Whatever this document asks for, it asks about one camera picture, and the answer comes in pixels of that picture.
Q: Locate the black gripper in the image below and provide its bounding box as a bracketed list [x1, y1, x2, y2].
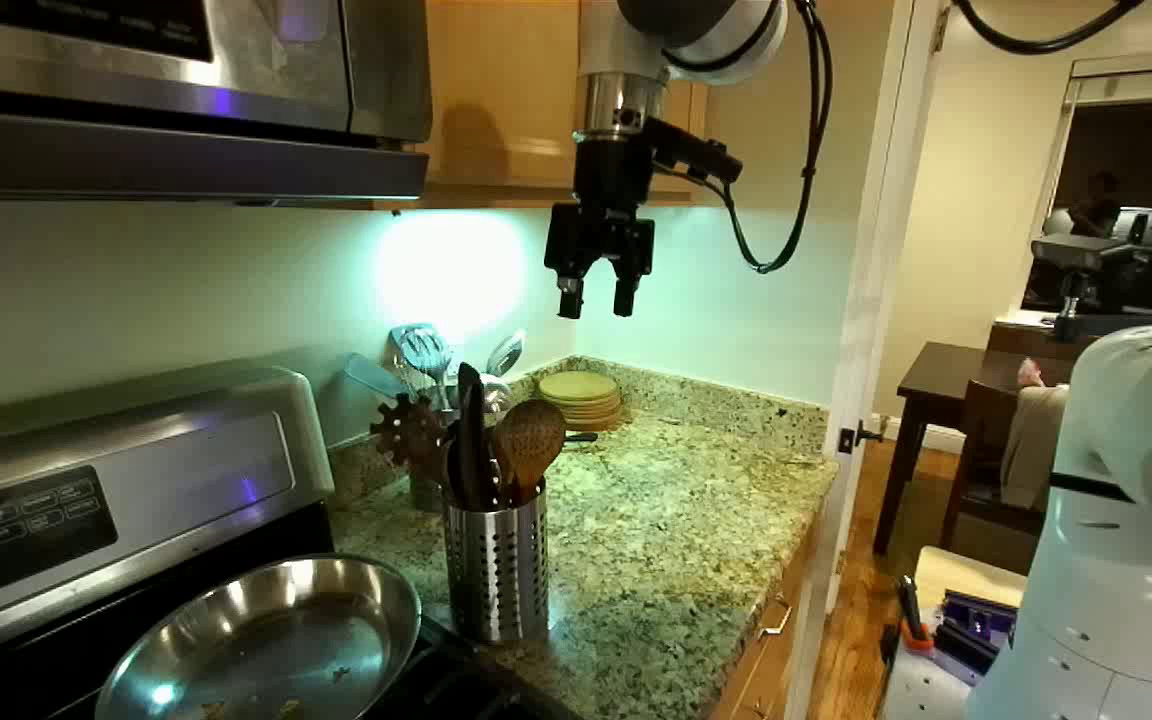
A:
[545, 135, 654, 321]

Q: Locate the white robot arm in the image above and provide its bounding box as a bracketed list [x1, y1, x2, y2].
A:
[545, 0, 1152, 720]

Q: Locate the wooden pasta spoon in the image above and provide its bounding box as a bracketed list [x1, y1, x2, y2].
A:
[373, 392, 447, 483]

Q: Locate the perforated steel utensil holder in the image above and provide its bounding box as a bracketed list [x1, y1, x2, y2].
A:
[445, 501, 548, 644]

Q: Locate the slotted metal spatula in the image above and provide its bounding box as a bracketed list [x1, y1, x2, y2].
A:
[387, 325, 452, 382]

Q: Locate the black spatula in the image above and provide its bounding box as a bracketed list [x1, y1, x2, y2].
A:
[457, 365, 494, 511]

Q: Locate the wooden lower cabinet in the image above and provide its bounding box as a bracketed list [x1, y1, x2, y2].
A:
[709, 519, 827, 720]

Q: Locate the dark wooden table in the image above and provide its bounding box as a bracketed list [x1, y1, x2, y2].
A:
[874, 340, 1073, 556]

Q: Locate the stainless steel frying pan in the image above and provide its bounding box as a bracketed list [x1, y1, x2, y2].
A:
[95, 556, 419, 720]

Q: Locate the stainless steel stove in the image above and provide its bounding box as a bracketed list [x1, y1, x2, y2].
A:
[0, 365, 578, 720]

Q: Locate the stainless steel microwave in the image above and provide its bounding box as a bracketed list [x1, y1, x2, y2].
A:
[0, 0, 433, 204]

